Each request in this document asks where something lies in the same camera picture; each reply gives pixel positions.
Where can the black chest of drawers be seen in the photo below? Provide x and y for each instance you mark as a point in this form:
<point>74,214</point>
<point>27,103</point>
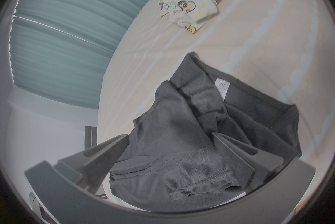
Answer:
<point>90,137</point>

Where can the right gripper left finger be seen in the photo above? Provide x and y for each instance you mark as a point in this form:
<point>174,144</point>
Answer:
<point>99,162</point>

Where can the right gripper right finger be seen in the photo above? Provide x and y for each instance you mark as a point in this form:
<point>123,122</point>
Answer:
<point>243,162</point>

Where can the black T-shirt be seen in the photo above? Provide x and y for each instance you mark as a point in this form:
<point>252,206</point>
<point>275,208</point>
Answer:
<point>183,134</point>

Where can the bed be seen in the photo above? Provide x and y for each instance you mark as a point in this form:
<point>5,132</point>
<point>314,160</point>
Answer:
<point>261,47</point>

